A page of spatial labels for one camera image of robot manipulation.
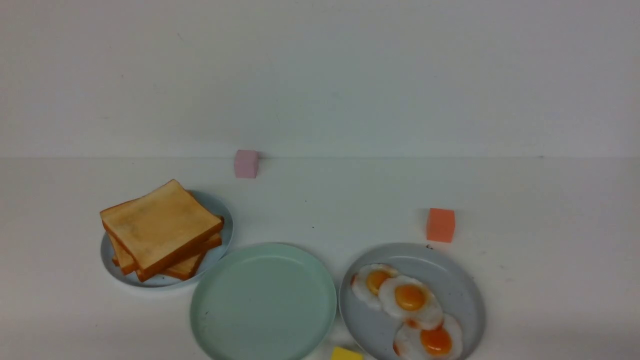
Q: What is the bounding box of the toast slice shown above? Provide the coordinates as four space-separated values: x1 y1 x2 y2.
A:
100 178 224 281
107 233 223 282
102 212 226 282

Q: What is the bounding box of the pink foam cube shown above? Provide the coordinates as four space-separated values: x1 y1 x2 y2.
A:
234 149 259 179

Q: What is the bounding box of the left fried egg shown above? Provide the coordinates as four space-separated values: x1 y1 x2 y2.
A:
349 263 400 312

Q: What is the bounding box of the fried egg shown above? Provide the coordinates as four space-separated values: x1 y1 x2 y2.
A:
391 313 464 360
377 275 444 331
349 263 400 312

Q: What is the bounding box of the orange foam cube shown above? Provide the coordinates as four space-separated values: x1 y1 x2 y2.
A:
425 208 457 243

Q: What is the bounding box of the light blue bread plate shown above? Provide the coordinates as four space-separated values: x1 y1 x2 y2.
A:
100 190 234 289

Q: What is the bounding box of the mint green plate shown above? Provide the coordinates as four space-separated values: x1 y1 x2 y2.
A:
189 243 338 360

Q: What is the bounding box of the middle fried egg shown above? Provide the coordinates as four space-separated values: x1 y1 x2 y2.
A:
377 275 444 331

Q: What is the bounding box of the grey egg plate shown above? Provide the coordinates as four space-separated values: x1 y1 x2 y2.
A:
338 243 486 360

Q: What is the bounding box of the yellow foam cube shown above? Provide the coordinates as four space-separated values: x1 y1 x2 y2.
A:
329 346 365 360

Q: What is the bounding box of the right fried egg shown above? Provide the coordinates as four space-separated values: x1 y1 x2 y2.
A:
391 313 464 360

